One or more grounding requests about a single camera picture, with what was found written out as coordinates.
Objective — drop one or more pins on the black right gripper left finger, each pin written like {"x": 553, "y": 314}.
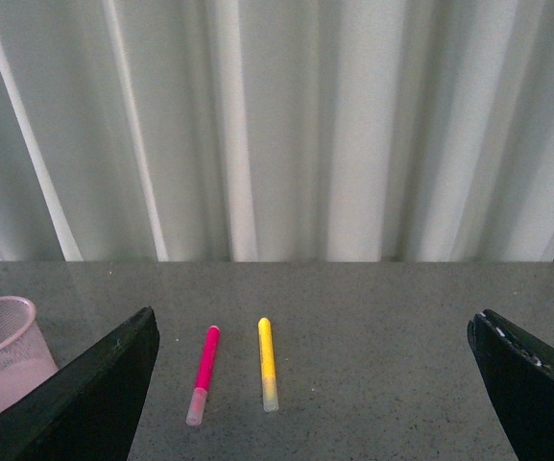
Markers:
{"x": 90, "y": 409}

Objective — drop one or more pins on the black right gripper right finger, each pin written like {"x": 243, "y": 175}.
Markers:
{"x": 517, "y": 369}

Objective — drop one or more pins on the pink highlighter pen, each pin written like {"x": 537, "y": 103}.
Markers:
{"x": 198, "y": 400}

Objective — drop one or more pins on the pink mesh pen cup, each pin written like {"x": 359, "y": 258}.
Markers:
{"x": 25, "y": 359}

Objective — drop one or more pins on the yellow highlighter pen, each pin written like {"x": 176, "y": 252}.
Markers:
{"x": 267, "y": 365}

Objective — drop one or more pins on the white pleated curtain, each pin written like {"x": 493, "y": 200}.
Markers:
{"x": 277, "y": 130}

